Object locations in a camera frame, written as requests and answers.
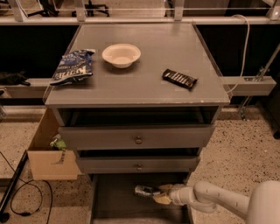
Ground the white hanging cable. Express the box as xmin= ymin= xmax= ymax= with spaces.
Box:
xmin=225 ymin=14 xmax=251 ymax=95

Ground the grey top drawer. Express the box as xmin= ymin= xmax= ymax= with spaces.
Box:
xmin=59 ymin=125 xmax=214 ymax=150

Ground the cardboard box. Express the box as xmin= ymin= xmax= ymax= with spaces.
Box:
xmin=27 ymin=109 xmax=80 ymax=180

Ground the blue kettle chips bag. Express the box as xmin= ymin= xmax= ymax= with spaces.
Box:
xmin=50 ymin=49 xmax=95 ymax=86

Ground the black floor cable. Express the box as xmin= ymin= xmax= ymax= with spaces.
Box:
xmin=0 ymin=150 xmax=54 ymax=224

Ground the grey middle drawer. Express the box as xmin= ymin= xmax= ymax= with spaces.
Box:
xmin=76 ymin=156 xmax=200 ymax=174

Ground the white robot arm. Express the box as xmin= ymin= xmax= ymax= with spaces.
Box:
xmin=153 ymin=180 xmax=280 ymax=224

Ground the grey drawer cabinet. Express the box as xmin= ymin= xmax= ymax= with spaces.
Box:
xmin=44 ymin=22 xmax=231 ymax=176

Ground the white paper bowl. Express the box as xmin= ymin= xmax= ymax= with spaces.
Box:
xmin=102 ymin=44 xmax=141 ymax=68

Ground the grey open bottom drawer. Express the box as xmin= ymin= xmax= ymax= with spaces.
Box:
xmin=90 ymin=173 xmax=193 ymax=224

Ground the black object on rail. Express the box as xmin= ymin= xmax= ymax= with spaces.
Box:
xmin=0 ymin=72 xmax=31 ymax=86

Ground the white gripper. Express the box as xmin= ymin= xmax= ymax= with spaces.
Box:
xmin=153 ymin=184 xmax=193 ymax=206

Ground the silver blue redbull can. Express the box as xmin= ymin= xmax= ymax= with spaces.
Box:
xmin=134 ymin=185 xmax=160 ymax=198

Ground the dark chocolate bar wrapper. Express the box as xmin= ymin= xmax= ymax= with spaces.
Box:
xmin=162 ymin=69 xmax=198 ymax=89

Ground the black floor bar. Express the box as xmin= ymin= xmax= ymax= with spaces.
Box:
xmin=0 ymin=150 xmax=27 ymax=224

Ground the green item in box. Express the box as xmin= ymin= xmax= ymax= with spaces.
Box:
xmin=50 ymin=134 xmax=67 ymax=151

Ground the black office chair base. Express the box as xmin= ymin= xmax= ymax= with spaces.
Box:
xmin=71 ymin=0 xmax=109 ymax=18

